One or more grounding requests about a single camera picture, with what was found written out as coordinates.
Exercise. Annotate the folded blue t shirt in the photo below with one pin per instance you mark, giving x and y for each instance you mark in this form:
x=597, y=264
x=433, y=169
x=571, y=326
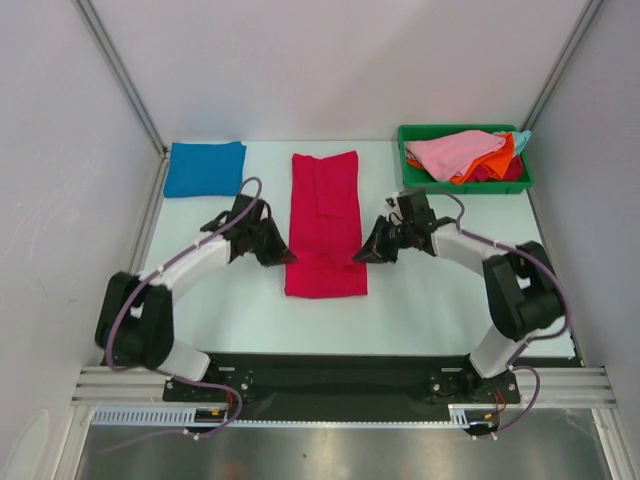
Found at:
x=197, y=170

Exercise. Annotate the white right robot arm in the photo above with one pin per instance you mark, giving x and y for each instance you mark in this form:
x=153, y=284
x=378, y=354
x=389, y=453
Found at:
x=526, y=301

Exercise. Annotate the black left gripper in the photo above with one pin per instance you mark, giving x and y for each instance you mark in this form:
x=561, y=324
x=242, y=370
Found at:
x=279, y=253

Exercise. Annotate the aluminium front rail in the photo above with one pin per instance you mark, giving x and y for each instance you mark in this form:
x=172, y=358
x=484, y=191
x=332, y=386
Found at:
x=559, y=388

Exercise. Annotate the light blue t shirt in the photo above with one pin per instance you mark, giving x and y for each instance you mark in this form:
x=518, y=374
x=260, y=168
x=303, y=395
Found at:
x=520, y=139

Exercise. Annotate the dark red t shirt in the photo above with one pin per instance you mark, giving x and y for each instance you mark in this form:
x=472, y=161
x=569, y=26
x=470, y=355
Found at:
x=482, y=173

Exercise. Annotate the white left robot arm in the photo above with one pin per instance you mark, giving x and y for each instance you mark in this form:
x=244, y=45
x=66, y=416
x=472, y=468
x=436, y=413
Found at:
x=136, y=322

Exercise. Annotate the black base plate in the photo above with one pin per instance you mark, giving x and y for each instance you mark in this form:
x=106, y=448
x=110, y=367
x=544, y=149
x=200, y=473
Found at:
x=337, y=389

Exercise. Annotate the orange t shirt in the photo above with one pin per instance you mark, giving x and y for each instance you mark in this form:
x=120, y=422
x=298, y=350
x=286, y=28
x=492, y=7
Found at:
x=497, y=162

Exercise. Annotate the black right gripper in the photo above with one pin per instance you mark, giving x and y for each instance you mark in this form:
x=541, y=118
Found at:
x=388, y=238

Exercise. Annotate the aluminium frame post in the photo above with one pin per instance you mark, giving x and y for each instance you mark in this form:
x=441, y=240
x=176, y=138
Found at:
x=585, y=21
x=114, y=61

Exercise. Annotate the left aluminium frame post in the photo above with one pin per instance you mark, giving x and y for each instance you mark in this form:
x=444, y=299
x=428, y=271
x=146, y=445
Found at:
x=114, y=61

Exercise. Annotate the green plastic bin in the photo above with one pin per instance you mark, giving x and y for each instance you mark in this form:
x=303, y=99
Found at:
x=415, y=177

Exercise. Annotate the magenta t shirt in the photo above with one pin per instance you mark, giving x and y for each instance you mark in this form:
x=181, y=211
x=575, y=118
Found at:
x=325, y=229

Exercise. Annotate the right aluminium frame post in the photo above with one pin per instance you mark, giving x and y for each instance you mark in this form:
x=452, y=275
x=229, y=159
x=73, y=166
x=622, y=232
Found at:
x=585, y=21

